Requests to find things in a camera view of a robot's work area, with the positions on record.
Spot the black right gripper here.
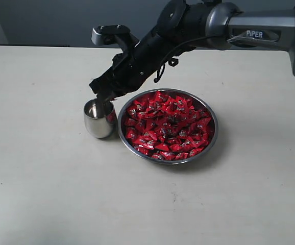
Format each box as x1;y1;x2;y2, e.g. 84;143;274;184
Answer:
89;30;175;106

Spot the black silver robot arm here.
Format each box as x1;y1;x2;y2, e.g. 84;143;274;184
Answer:
89;1;295;102

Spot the stainless steel round plate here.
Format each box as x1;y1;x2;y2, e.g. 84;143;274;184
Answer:
118;88;219;165

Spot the black cable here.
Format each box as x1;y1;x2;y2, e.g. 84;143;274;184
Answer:
153;35;230;83

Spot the stainless steel cup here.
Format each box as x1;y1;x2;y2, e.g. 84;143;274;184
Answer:
83;99;117;139

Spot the red wrapped candy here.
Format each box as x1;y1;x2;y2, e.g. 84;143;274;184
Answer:
132;135;159;150
169;139;194;153
153;90;169;103
194;117;212;133

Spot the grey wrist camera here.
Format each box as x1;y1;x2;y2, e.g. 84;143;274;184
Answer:
91;24;139;50

